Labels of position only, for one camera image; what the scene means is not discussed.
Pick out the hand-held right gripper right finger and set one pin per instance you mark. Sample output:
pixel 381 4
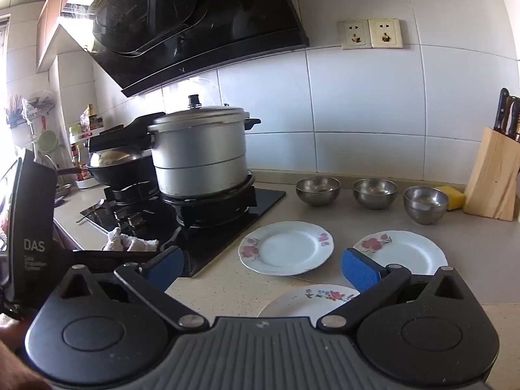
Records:
pixel 359 270

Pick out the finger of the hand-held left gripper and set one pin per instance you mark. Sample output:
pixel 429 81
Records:
pixel 101 258

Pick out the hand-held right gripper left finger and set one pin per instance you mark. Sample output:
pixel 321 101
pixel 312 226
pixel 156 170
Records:
pixel 166 268

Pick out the white floral plate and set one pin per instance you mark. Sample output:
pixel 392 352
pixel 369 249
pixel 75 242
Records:
pixel 296 302
pixel 410 252
pixel 284 250

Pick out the stainless steel bowl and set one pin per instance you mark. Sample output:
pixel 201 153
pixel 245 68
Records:
pixel 375 195
pixel 425 209
pixel 317 193

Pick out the person's left forearm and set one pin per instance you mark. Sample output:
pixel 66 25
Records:
pixel 12 369

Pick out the white cloth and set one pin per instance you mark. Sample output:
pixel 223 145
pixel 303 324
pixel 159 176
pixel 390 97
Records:
pixel 130 241

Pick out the metal spoon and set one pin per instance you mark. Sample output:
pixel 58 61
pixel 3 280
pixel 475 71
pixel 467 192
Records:
pixel 91 211

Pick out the white spice rack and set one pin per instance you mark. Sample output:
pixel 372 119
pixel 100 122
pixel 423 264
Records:
pixel 83 178

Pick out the green ladle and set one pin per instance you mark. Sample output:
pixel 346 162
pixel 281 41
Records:
pixel 46 140

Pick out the black wok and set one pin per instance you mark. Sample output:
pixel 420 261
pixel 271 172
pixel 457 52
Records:
pixel 122 172

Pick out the black glass gas stove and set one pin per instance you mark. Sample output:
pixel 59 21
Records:
pixel 243 207

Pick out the aluminium cooking pot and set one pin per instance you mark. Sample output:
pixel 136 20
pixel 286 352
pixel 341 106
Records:
pixel 199 162

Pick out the yellow sponge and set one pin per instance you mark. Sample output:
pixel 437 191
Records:
pixel 455 199

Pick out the condiment bottle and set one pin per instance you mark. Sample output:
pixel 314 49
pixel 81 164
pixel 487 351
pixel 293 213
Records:
pixel 91 115

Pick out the aluminium pot lid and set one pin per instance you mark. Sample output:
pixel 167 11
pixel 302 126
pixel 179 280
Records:
pixel 203 115

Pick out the wooden knife block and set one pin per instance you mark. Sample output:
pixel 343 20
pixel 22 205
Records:
pixel 493 178

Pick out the black range hood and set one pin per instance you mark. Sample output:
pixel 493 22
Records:
pixel 183 28

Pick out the wall utensil rack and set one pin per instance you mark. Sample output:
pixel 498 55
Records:
pixel 30 107

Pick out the wooden wall cabinet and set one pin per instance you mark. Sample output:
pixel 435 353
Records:
pixel 48 20

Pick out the beige wall socket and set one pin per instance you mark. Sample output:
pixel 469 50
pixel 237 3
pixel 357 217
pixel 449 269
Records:
pixel 354 34
pixel 385 32

